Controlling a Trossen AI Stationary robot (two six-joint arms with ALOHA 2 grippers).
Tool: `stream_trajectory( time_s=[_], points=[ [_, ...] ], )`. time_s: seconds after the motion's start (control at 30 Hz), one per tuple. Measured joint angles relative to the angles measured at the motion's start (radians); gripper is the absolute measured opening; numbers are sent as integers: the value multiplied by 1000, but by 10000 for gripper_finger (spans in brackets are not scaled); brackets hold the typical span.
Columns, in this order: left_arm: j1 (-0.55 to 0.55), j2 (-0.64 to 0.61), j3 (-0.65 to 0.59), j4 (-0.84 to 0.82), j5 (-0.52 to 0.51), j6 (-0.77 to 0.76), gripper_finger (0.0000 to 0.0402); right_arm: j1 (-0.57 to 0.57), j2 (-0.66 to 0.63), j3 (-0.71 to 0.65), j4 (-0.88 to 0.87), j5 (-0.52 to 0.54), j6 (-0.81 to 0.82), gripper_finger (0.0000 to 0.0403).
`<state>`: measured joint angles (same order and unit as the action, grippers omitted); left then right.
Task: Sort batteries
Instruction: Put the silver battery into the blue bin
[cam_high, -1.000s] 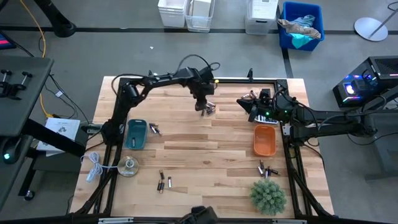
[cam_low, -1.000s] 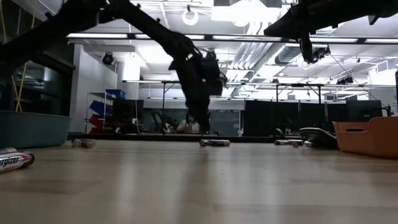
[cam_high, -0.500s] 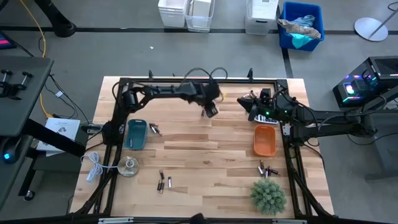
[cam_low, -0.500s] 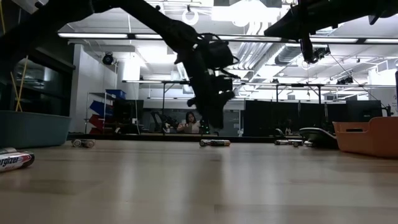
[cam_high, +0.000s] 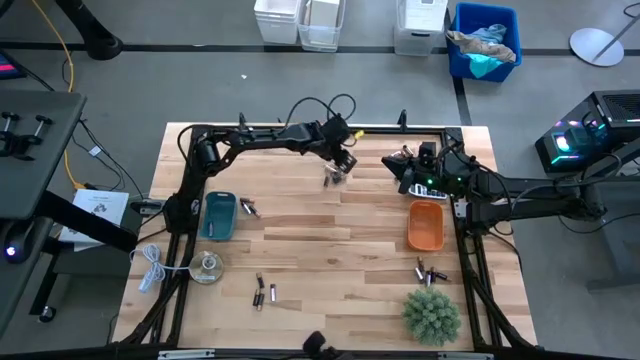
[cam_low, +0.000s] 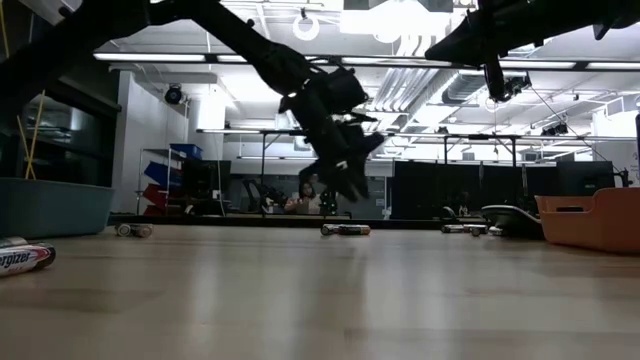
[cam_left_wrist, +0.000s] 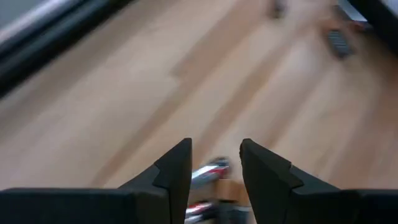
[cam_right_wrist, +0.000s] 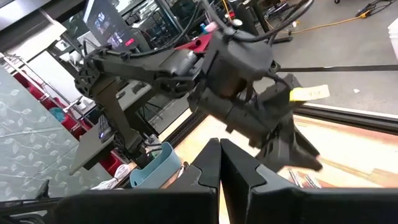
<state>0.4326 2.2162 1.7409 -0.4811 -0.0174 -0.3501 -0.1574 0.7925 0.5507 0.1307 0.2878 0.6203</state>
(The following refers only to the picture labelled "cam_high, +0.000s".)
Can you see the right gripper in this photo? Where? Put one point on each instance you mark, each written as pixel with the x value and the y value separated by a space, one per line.
pixel 430 172

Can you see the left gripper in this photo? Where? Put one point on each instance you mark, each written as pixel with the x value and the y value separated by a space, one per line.
pixel 340 135

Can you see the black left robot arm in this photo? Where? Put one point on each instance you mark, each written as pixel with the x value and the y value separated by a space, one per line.
pixel 260 137

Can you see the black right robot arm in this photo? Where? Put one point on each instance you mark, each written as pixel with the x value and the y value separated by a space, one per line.
pixel 540 197

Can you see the orange plastic bin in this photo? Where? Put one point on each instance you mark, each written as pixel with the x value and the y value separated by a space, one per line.
pixel 425 225

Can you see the teal plastic bin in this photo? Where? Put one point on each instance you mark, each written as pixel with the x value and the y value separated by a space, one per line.
pixel 220 215

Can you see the blue plastic bin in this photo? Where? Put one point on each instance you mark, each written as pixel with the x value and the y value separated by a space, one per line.
pixel 460 67

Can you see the silver battery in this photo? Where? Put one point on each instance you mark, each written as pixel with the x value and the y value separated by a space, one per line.
pixel 272 292

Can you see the teal cloth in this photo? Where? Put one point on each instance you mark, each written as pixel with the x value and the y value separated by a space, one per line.
pixel 484 66

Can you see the clear storage box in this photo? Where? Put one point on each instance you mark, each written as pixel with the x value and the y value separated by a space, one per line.
pixel 320 37

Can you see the green artificial plant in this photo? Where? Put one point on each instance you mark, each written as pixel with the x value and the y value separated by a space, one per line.
pixel 431 317

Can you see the beige cloth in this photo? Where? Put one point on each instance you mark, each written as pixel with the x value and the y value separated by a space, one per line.
pixel 480 47

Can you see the white lidded storage box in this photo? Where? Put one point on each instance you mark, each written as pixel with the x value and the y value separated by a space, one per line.
pixel 420 22

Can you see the clear round disc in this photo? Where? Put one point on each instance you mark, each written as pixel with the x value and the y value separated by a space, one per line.
pixel 206 267

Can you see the light blue cloth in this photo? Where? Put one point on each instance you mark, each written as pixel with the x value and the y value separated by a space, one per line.
pixel 490 34

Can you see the white carton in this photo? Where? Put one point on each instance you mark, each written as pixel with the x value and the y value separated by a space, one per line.
pixel 325 12

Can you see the black adapter box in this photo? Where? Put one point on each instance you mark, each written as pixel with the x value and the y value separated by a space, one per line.
pixel 147 206

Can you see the black computer with lights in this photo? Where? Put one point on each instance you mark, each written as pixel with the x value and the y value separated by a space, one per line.
pixel 600 130

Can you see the grey equipment stand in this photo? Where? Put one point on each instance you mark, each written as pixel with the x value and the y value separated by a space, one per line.
pixel 620 240

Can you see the grey round stand base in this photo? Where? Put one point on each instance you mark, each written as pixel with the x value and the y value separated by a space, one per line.
pixel 595 47

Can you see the white paper manual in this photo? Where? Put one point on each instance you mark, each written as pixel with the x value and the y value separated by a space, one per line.
pixel 102 205

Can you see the small white tag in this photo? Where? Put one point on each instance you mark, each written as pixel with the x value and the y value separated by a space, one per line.
pixel 95 151

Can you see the black diagonal bar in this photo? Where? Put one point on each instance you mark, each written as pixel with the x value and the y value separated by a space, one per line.
pixel 85 222

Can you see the black desk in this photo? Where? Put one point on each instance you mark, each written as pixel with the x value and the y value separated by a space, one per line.
pixel 35 180

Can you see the black caster wheel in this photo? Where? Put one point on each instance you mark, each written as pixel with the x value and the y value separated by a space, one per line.
pixel 47 314

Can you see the black device with light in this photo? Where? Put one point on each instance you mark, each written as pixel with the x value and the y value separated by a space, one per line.
pixel 20 245

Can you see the monitor with pink screen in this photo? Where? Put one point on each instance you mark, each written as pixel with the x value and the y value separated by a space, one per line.
pixel 7 66

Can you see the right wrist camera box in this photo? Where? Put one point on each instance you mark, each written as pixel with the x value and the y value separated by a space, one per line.
pixel 427 150

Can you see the black metal table frame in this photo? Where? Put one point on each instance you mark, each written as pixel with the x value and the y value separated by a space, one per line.
pixel 380 131

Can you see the black frame clamp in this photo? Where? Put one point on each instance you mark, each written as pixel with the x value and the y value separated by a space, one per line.
pixel 243 121
pixel 402 118

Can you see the silver metal bracket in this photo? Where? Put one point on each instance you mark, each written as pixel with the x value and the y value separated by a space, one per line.
pixel 185 355
pixel 465 356

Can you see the black curved pedestal leg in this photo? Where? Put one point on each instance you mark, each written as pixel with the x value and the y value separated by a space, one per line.
pixel 95 35

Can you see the black knobbed bracket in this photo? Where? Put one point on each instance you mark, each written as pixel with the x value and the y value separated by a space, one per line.
pixel 20 142

